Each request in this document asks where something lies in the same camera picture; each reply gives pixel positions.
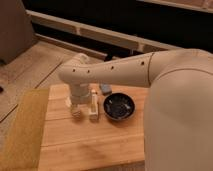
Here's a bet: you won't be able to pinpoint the grey cabinet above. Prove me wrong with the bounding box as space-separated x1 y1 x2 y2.
0 0 37 63

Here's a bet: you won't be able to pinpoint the yellow-green cloth mat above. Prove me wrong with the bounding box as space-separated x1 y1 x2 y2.
0 89 49 171

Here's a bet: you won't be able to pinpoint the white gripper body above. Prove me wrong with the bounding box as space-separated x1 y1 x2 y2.
69 84 91 104

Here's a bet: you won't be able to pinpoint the wooden cutting board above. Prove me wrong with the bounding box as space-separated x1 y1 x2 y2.
38 84 147 171

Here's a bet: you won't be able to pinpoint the white paper cup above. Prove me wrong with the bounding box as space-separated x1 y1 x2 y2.
66 98 81 118

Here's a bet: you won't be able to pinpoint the white tube bottle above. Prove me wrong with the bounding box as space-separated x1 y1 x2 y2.
89 89 99 120

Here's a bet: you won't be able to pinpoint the dark ceramic bowl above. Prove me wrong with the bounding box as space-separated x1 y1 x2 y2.
103 93 135 121

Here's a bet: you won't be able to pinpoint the blue sponge block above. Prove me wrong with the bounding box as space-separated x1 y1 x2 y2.
99 84 112 95

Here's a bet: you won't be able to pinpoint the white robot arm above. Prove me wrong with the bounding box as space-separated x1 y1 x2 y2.
59 49 213 171

